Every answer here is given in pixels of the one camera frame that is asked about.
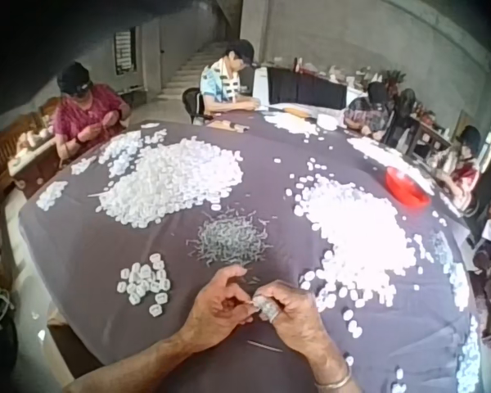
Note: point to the group of assembled white clips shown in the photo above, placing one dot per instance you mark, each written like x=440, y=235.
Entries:
x=147, y=282

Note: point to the small patch of white clips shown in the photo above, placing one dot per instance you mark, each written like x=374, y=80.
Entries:
x=51, y=195

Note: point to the person's right hand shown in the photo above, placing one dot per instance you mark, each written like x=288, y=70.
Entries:
x=298, y=319

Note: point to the white plastic clip piece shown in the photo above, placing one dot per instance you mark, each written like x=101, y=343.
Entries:
x=267, y=309

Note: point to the strip of white clips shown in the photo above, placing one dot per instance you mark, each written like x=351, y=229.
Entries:
x=460, y=294

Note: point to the person's left fingers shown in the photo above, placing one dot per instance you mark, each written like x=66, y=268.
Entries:
x=237, y=292

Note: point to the flat heap of white clips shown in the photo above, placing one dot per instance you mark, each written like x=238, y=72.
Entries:
x=290, y=123

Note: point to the concrete staircase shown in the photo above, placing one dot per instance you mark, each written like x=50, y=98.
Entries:
x=188, y=69

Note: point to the wooden bench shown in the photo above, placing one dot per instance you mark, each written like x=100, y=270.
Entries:
x=12, y=147

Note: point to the wooden board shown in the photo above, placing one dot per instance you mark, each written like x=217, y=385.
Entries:
x=225, y=125

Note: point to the purple tablecloth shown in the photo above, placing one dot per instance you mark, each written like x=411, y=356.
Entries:
x=106, y=245

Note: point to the wall poster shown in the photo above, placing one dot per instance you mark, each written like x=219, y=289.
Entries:
x=125, y=51

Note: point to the black office chair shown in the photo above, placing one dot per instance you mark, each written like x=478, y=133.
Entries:
x=192, y=104

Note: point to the black cabinet with clutter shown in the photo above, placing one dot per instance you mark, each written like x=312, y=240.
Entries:
x=303, y=88

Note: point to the red plastic bowl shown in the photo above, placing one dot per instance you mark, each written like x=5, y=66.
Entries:
x=405, y=186

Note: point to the bright heap of white clips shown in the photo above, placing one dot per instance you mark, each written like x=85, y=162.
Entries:
x=360, y=237

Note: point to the wooden stick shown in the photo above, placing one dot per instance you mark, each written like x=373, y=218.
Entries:
x=299, y=111

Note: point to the long heap of white clips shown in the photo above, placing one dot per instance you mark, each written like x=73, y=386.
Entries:
x=386, y=155

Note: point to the wooden side table with clutter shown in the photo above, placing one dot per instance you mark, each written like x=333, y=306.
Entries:
x=431, y=133

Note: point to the large heap of white clips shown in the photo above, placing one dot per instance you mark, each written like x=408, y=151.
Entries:
x=176, y=184

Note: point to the person's right fingers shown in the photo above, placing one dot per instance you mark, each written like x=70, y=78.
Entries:
x=270, y=296

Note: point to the thin metal needle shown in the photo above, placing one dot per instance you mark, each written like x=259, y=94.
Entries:
x=266, y=346

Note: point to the person's left hand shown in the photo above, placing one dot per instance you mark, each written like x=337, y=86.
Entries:
x=213, y=311

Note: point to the pile of grey pins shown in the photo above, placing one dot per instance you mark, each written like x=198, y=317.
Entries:
x=231, y=239

